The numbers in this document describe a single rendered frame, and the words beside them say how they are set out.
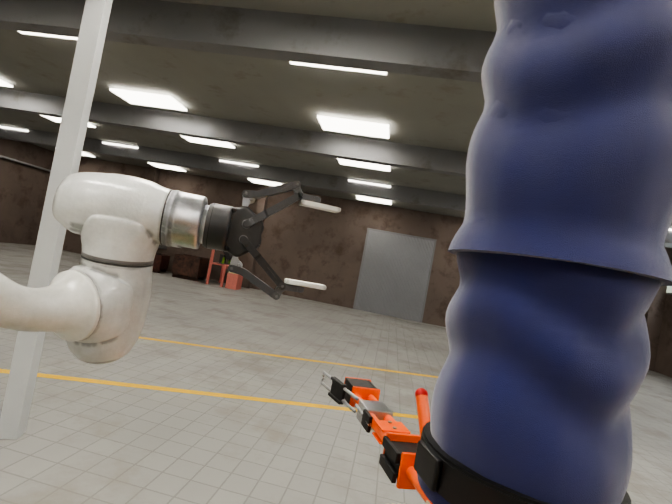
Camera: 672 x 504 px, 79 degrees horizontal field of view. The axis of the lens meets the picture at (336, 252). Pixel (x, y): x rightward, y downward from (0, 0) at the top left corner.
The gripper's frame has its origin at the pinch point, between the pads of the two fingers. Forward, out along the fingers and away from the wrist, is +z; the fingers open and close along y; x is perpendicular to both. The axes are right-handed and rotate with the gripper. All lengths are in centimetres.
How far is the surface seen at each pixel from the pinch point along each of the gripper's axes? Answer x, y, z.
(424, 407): 3.4, 24.5, 22.0
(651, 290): 37.0, -0.7, 25.8
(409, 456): 6.2, 31.9, 19.4
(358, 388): -28.8, 32.3, 20.8
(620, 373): 37.6, 7.7, 22.9
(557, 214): 35.5, -6.3, 14.8
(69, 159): -243, -34, -136
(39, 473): -205, 158, -104
